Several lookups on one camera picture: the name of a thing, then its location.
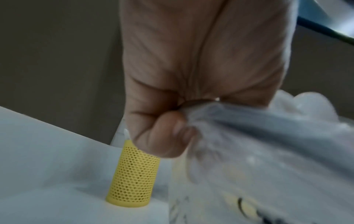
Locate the person's left hand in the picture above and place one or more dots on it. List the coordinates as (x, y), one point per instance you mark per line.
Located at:
(204, 54)

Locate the clear plastic cutlery bag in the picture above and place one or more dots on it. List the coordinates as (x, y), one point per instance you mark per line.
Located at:
(262, 153)

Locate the yellow cup with spoons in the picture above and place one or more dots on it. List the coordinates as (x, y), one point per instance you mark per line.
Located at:
(132, 179)

